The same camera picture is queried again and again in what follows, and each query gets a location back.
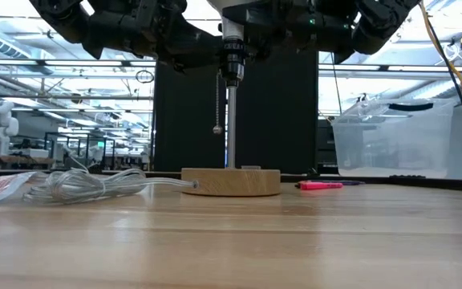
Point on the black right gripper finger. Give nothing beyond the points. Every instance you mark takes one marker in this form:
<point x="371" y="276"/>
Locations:
<point x="258" y="49"/>
<point x="259" y="22"/>

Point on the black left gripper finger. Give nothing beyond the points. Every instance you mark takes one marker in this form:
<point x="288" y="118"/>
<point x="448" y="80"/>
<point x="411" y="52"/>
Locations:
<point x="195" y="50"/>

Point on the white frosted lightbulb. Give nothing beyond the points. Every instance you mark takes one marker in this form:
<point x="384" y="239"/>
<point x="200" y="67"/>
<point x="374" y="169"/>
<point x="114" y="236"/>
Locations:
<point x="233" y="30"/>

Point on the table lamp with wooden base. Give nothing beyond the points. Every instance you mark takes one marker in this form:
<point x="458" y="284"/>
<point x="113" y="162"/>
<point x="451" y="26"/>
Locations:
<point x="231" y="182"/>

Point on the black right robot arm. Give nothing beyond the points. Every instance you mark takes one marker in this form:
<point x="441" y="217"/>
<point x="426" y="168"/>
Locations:
<point x="379" y="24"/>

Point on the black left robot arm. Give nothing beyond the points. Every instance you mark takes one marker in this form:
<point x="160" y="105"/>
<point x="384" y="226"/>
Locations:
<point x="60" y="18"/>

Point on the black equipment cabinet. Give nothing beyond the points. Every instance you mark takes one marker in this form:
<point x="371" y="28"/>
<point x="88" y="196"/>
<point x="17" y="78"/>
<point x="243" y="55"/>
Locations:
<point x="326" y="140"/>

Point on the clear plastic storage bin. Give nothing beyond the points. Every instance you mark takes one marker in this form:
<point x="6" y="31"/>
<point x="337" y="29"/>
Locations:
<point x="395" y="140"/>

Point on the pink highlighter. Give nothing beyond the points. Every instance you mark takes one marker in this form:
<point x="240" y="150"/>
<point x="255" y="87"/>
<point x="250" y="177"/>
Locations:
<point x="319" y="186"/>

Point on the dark purple pen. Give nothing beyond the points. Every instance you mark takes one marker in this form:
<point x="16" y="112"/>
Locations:
<point x="351" y="182"/>

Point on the black aluminium table frame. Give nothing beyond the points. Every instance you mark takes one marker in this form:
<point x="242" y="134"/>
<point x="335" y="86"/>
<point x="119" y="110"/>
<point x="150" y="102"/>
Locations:
<point x="435" y="184"/>

